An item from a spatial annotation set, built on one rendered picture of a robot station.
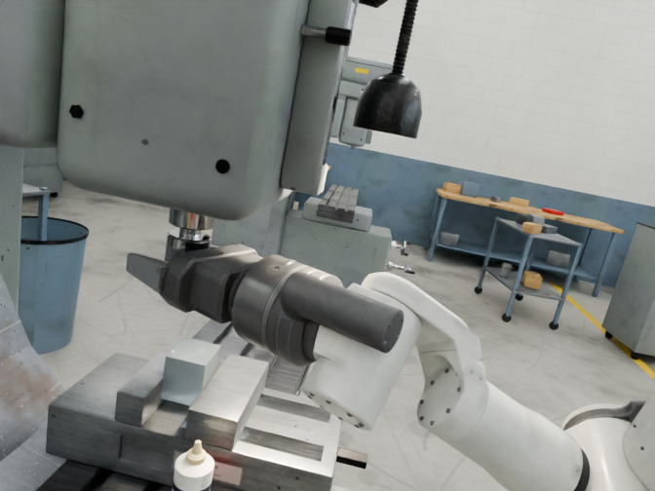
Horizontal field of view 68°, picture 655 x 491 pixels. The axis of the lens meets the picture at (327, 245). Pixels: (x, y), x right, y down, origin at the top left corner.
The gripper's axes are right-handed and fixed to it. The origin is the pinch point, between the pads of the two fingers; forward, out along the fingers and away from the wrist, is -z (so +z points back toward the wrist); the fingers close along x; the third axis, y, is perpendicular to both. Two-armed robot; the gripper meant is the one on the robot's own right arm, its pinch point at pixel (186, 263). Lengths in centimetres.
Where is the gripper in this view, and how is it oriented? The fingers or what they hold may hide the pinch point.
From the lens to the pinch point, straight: 54.9
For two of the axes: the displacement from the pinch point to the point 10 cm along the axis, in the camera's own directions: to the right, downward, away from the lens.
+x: -5.3, 1.0, -8.4
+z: 8.3, 2.8, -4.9
